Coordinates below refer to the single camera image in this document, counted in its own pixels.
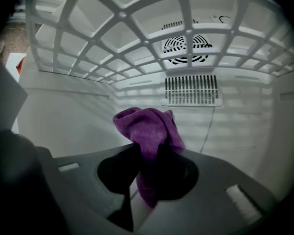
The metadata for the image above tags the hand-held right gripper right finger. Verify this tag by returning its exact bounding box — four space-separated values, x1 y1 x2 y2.
134 150 279 235

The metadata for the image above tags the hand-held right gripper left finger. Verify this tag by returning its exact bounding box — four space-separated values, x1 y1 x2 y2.
36 143 140 235

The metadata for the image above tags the black mini fridge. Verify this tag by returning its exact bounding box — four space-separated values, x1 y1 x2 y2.
4 0 294 205

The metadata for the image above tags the purple cleaning cloth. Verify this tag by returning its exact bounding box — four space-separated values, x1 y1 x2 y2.
112 106 187 209

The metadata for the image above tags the white wire shelf rack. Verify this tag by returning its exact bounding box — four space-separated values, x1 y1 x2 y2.
25 0 294 84

